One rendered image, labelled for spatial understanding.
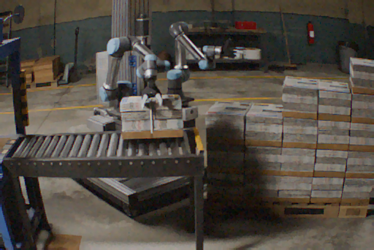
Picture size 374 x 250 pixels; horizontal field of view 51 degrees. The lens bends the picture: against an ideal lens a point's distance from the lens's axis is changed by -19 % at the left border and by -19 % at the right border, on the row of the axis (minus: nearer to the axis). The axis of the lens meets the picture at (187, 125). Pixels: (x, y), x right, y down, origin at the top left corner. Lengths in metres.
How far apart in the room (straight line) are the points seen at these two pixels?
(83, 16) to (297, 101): 7.30
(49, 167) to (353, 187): 2.30
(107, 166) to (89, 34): 7.44
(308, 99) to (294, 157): 0.46
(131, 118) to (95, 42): 7.18
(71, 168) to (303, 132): 1.67
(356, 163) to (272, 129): 0.80
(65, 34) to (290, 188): 7.49
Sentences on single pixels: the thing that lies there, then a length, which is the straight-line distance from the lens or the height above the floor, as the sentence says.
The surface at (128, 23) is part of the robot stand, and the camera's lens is 3.74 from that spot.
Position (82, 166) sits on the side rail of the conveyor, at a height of 0.76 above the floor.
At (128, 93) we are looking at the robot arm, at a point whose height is 0.97.
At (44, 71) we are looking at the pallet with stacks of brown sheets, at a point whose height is 0.36.
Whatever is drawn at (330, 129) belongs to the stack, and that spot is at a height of 0.76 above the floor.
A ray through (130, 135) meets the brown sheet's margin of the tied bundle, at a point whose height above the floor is 0.86.
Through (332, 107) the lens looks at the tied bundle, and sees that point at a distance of 3.34.
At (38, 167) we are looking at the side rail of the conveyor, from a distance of 2.86.
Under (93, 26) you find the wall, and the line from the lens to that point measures 10.01.
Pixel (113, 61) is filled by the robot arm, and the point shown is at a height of 1.25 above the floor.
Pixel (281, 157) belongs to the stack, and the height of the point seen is 0.52.
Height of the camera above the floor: 1.76
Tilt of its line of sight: 17 degrees down
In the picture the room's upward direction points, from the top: 2 degrees counter-clockwise
